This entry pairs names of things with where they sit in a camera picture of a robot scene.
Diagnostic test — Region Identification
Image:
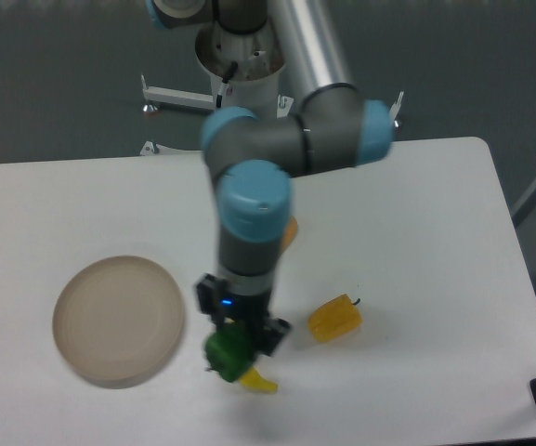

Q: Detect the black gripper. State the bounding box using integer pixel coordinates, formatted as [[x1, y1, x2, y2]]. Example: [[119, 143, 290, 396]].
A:
[[195, 273, 292, 357]]

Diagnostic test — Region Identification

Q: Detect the green toy pepper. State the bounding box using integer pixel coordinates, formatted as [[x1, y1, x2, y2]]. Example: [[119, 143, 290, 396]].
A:
[[203, 322, 256, 383]]

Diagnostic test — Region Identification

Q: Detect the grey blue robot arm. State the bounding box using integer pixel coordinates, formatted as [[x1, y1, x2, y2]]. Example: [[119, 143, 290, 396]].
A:
[[147, 1, 394, 360]]

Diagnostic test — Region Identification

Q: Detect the yellow toy pepper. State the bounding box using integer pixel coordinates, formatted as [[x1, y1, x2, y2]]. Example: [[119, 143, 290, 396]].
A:
[[307, 294, 363, 343]]

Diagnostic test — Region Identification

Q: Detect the beige round plate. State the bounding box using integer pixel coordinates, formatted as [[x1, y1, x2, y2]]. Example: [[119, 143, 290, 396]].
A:
[[51, 256, 186, 389]]

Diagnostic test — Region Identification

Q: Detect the yellow toy banana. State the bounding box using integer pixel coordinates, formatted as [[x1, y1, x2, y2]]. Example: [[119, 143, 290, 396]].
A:
[[238, 367, 279, 394]]

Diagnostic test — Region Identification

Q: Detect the orange toy fruit slice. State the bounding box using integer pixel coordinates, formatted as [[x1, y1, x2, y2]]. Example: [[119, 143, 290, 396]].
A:
[[280, 216, 298, 255]]

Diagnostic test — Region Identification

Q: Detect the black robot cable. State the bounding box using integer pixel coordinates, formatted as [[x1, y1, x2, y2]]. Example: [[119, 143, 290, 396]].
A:
[[216, 60, 237, 111]]

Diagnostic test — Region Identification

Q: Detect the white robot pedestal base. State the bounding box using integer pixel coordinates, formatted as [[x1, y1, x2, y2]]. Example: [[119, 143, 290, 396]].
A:
[[137, 25, 406, 157]]

